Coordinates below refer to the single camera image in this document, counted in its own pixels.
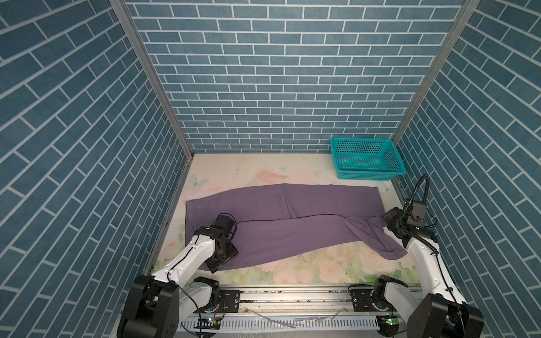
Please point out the purple trousers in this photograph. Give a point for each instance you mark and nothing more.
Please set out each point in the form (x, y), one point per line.
(279, 221)

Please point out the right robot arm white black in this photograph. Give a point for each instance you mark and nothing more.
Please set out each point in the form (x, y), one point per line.
(443, 312)

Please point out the corner aluminium post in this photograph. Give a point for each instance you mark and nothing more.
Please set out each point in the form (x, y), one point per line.
(462, 18)
(128, 24)

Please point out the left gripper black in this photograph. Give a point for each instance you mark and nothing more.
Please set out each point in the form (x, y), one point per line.
(232, 251)

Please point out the left corner aluminium post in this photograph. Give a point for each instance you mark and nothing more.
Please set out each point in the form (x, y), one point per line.
(128, 24)

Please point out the white slotted cable duct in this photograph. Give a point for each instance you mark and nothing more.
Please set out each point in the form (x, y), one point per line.
(255, 324)

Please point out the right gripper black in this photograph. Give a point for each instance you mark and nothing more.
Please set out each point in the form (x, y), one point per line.
(389, 215)

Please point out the aluminium front rail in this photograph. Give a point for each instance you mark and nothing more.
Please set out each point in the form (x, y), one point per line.
(302, 300)

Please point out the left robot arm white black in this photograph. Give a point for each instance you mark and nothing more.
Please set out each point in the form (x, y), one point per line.
(157, 304)

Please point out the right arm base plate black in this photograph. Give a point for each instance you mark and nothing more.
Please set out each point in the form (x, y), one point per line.
(362, 299)

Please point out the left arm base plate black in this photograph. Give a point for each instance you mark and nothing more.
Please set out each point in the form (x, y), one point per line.
(227, 301)

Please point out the teal plastic basket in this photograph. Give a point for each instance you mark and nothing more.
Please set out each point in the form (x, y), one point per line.
(366, 159)

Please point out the right corner aluminium post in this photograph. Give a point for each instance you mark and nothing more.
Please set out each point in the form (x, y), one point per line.
(462, 18)

